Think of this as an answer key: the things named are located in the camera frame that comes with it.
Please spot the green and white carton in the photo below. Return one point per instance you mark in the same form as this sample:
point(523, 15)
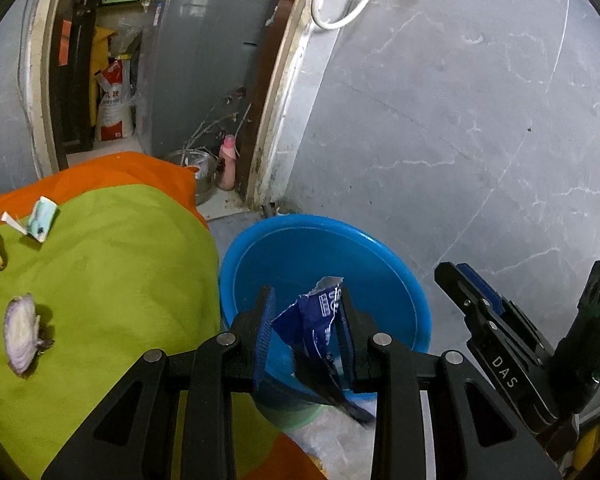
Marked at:
point(42, 217)

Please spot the wooden door frame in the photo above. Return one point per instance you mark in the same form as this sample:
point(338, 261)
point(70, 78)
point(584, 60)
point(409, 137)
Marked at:
point(280, 110)

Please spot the orange and green blanket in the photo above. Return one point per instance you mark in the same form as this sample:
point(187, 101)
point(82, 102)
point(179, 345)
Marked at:
point(120, 270)

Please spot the torn blue wrapper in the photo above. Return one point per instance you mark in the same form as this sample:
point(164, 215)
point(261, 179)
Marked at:
point(310, 325)

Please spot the yellow object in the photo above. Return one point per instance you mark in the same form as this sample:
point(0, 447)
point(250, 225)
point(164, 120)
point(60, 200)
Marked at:
point(595, 452)

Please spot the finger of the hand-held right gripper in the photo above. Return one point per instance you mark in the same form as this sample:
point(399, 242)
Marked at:
point(500, 360)
point(525, 330)

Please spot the green plastic basin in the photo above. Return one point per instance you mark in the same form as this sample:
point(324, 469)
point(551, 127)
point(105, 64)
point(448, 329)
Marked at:
point(295, 417)

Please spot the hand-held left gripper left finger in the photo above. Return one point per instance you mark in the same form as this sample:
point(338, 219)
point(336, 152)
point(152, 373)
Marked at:
point(265, 330)

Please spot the yellow bag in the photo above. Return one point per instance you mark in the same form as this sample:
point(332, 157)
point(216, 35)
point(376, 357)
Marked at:
point(100, 45)

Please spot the blue plastic basin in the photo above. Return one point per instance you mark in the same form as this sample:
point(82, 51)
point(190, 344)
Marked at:
point(360, 270)

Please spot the purple onion slice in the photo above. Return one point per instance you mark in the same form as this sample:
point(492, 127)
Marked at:
point(20, 330)

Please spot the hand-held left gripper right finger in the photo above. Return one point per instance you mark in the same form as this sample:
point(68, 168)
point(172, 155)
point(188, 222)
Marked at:
point(347, 350)

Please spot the dark wooden door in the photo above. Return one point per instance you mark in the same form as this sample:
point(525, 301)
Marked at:
point(75, 85)

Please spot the white and red sack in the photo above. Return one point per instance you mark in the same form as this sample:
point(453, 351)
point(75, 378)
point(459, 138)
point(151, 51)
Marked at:
point(115, 110)

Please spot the clear plastic bag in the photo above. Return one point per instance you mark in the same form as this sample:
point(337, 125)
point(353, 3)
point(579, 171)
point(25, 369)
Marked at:
point(130, 35)

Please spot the grey washing machine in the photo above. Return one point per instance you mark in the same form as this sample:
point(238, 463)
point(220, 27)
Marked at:
point(205, 60)

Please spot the pink bottle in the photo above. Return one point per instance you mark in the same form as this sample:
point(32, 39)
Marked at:
point(227, 160)

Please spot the dry flower branches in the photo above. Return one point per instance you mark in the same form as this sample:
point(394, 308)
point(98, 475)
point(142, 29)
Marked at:
point(240, 94)

